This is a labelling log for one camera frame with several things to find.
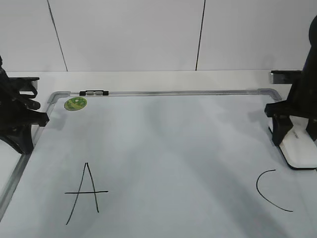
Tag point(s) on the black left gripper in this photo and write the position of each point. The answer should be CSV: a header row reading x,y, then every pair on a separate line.
x,y
18,112

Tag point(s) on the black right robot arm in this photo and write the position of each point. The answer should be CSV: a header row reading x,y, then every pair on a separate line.
x,y
302,97

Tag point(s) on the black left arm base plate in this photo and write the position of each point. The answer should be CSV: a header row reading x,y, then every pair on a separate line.
x,y
24,83

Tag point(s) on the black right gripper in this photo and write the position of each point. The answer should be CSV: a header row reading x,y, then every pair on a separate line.
x,y
281,112

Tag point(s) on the white whiteboard eraser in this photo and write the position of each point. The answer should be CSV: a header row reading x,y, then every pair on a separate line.
x,y
297,147

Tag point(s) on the black silver marker pen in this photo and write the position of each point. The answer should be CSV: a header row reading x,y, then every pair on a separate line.
x,y
93,93

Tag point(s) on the green round magnet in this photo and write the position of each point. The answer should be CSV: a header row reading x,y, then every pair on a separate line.
x,y
75,104

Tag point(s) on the white aluminium framed whiteboard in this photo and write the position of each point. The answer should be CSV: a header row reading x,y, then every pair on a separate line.
x,y
159,165

